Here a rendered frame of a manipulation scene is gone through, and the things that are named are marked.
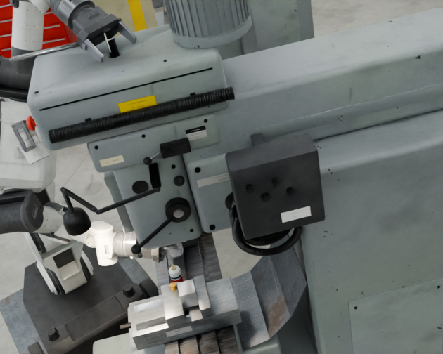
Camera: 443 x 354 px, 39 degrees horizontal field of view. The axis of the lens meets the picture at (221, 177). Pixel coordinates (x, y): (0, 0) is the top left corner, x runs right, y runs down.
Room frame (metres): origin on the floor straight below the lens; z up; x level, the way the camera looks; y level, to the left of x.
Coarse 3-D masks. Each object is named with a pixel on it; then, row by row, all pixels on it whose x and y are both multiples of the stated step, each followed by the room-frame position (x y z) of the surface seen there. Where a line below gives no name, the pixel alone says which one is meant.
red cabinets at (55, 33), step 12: (0, 0) 5.94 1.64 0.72; (0, 12) 5.95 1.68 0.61; (12, 12) 5.94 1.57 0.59; (48, 12) 5.89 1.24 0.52; (0, 24) 5.95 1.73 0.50; (12, 24) 5.94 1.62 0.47; (48, 24) 5.91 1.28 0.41; (60, 24) 5.89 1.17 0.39; (0, 36) 5.95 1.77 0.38; (48, 36) 5.91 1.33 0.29; (60, 36) 5.90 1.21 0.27; (72, 36) 6.04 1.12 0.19; (0, 48) 5.97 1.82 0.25
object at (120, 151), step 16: (160, 128) 1.36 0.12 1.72; (176, 128) 1.35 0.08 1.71; (192, 128) 1.35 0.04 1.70; (208, 128) 1.36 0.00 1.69; (96, 144) 1.35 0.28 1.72; (112, 144) 1.35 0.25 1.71; (128, 144) 1.35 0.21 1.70; (144, 144) 1.35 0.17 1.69; (192, 144) 1.35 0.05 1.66; (208, 144) 1.36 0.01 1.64; (96, 160) 1.35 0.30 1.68; (112, 160) 1.35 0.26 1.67; (128, 160) 1.35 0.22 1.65
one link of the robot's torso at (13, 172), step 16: (0, 112) 1.72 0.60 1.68; (16, 112) 1.73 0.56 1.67; (0, 128) 1.69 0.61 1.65; (0, 144) 1.66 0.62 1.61; (16, 144) 1.67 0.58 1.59; (0, 160) 1.63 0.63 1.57; (16, 160) 1.64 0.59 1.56; (48, 160) 1.66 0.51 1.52; (0, 176) 1.60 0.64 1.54; (16, 176) 1.61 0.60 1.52; (32, 176) 1.61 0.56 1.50; (48, 176) 1.63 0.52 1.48
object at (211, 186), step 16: (208, 160) 1.36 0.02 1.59; (224, 160) 1.36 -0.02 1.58; (192, 176) 1.36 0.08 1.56; (208, 176) 1.36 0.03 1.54; (224, 176) 1.36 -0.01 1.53; (208, 192) 1.35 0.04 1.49; (224, 192) 1.36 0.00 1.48; (208, 208) 1.35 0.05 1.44; (224, 208) 1.36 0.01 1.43; (208, 224) 1.35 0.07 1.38; (224, 224) 1.36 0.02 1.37
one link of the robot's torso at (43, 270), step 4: (84, 256) 2.09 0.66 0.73; (84, 260) 2.08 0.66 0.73; (88, 260) 2.09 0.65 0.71; (40, 264) 2.11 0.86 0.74; (88, 264) 2.06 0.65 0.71; (40, 268) 2.10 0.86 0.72; (44, 268) 2.13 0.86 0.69; (88, 268) 2.05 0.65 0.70; (92, 268) 2.07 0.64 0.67; (40, 272) 2.13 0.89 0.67; (44, 272) 2.05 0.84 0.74; (92, 272) 2.06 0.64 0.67; (44, 276) 2.04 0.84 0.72; (48, 276) 2.02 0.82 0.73; (48, 280) 2.01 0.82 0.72; (48, 284) 2.00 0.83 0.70; (52, 284) 1.99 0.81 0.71; (52, 288) 1.99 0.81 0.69; (56, 292) 1.99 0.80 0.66
